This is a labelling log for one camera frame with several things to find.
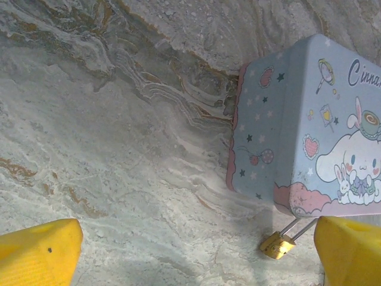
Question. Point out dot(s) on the blue cartoon print tin box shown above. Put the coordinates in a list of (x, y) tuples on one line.
[(312, 119)]

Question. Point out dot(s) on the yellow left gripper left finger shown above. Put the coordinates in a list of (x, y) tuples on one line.
[(32, 259)]

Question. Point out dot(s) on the small brass padlock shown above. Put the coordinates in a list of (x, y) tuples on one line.
[(275, 246)]

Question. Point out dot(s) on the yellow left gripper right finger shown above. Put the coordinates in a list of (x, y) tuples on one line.
[(354, 256)]

